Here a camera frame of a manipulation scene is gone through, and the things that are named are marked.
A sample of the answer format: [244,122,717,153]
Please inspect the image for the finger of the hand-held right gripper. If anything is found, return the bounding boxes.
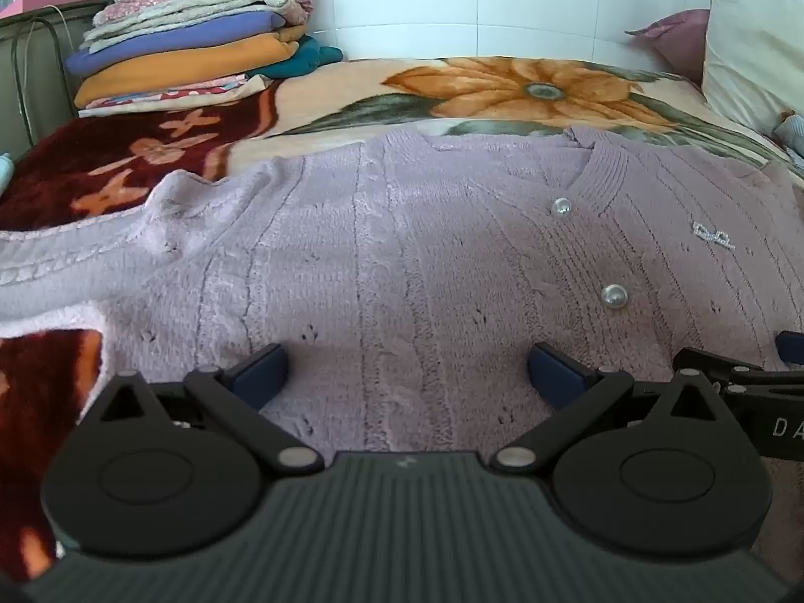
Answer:
[774,330,804,366]
[673,347,766,391]

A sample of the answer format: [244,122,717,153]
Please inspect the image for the lilac knitted cardigan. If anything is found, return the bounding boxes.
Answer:
[0,126,804,579]

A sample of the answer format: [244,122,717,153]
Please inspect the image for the blue striped cloth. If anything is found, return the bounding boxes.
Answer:
[774,113,804,168]

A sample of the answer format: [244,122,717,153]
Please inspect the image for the floral printed blanket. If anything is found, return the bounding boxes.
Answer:
[0,55,804,585]

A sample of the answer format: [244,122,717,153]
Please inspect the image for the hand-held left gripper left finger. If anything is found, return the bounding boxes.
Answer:
[78,343,326,475]

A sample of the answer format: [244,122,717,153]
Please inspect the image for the pink pillow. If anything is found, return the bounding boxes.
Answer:
[625,9,712,86]

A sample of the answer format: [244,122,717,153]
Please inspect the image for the white pillow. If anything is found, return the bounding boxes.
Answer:
[700,0,804,140]

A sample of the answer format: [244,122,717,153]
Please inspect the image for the white cable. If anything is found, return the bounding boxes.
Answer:
[21,4,71,142]

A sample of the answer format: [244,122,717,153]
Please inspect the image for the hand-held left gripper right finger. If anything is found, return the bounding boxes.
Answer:
[490,342,731,475]

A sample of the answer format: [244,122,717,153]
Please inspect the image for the stack of folded clothes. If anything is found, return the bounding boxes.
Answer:
[66,0,344,119]

